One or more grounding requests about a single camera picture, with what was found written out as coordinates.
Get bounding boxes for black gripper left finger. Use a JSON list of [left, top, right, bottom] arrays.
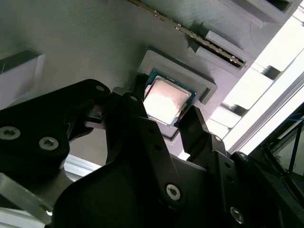
[[0, 74, 189, 211]]

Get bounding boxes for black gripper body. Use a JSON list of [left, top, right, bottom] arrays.
[[50, 153, 238, 228]]

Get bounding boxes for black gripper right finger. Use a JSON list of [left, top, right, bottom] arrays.
[[177, 105, 304, 228]]

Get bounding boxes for silver CPU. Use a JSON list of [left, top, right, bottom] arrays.
[[143, 68, 198, 128]]

